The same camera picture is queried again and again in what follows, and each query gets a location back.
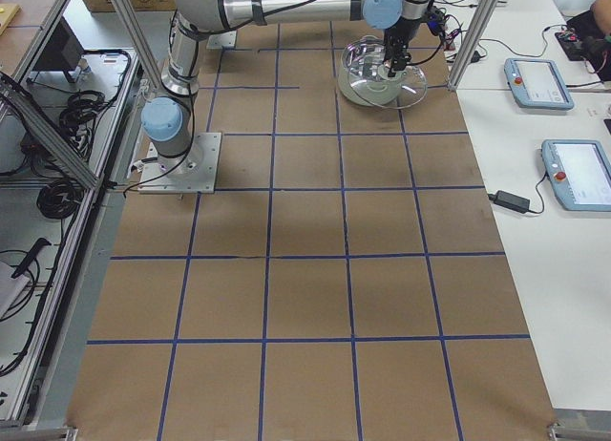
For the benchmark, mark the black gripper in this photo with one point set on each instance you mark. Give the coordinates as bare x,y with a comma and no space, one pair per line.
405,29

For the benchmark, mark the glass pot lid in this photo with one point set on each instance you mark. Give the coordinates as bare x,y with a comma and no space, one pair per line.
369,85

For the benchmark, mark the grey-green cooking pot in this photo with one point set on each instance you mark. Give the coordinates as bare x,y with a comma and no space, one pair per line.
367,50

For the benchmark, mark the far teach pendant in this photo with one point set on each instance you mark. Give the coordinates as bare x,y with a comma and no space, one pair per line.
537,84

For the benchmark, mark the teach pendant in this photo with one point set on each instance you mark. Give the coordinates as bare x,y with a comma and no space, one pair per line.
579,173
537,84

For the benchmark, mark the black power adapter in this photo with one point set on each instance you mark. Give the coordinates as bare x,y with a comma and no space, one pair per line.
510,201

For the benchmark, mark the near teach pendant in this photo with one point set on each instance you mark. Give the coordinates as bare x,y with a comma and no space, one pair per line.
579,173

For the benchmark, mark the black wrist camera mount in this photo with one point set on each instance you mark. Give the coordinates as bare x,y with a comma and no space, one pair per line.
436,20

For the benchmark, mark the aluminium frame post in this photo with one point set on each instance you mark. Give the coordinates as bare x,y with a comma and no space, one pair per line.
477,26

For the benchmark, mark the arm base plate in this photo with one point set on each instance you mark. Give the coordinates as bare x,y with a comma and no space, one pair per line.
197,174
221,41

